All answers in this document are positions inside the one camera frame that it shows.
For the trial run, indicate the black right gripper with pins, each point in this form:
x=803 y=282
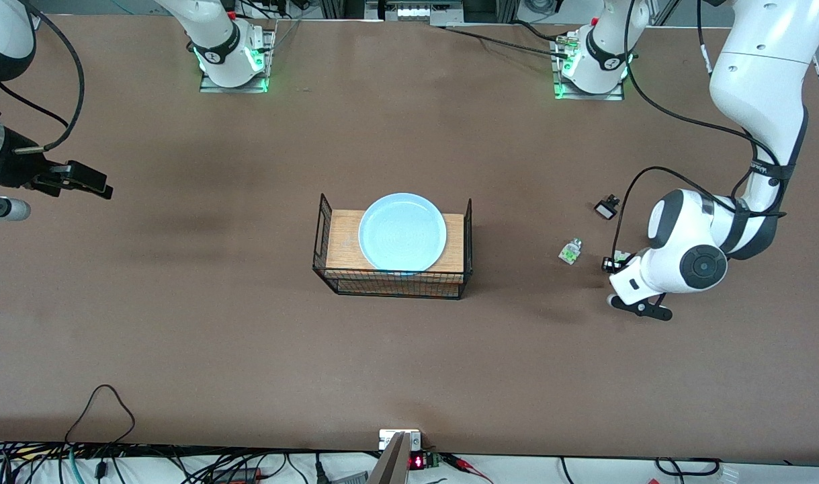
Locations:
x=18 y=173

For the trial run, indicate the red push button switch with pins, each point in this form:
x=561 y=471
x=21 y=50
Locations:
x=623 y=257

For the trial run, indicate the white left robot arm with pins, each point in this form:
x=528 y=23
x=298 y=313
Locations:
x=758 y=67

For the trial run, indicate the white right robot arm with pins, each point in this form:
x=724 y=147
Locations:
x=218 y=40

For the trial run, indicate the black square white-faced button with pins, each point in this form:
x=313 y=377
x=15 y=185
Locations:
x=607 y=208

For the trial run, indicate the light blue round plate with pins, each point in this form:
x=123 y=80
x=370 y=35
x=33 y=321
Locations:
x=402 y=232

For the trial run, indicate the red clip test lead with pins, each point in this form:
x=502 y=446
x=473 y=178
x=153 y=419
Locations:
x=466 y=465

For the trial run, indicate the wooden board shelf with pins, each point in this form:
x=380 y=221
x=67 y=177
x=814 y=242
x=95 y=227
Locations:
x=342 y=242

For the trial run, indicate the red digit display module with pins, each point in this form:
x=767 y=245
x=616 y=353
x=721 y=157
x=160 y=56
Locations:
x=417 y=461

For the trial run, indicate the green push button switch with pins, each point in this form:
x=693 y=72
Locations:
x=570 y=251

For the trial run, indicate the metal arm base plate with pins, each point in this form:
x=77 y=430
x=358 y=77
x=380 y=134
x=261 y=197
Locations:
x=614 y=96
x=269 y=60

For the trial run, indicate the silver camera mount bracket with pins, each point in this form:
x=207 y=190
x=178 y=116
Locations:
x=385 y=438

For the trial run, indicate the grey aluminium camera bar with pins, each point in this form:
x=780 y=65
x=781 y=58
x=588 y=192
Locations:
x=394 y=464

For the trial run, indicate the aluminium frame structure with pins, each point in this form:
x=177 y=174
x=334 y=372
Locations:
x=416 y=10

